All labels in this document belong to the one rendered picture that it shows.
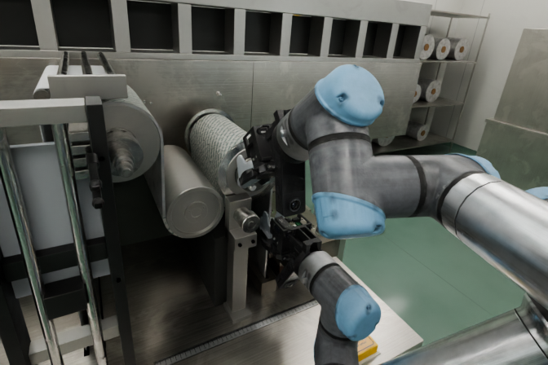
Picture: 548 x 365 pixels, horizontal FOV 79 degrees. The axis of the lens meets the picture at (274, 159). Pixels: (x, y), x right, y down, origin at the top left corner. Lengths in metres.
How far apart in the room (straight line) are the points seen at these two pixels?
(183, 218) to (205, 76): 0.43
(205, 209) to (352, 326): 0.35
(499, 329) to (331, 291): 0.24
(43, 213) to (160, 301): 0.45
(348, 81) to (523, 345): 0.35
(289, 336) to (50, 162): 0.60
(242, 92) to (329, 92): 0.66
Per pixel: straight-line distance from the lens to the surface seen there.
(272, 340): 0.83
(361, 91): 0.38
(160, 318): 0.89
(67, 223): 0.56
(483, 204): 0.37
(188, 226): 0.72
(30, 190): 0.54
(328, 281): 0.62
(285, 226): 0.70
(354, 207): 0.35
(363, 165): 0.37
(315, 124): 0.39
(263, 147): 0.54
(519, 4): 5.41
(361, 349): 0.83
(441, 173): 0.41
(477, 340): 0.52
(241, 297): 0.84
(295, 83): 1.10
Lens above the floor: 1.55
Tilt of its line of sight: 22 degrees down
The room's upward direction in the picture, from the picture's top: 4 degrees clockwise
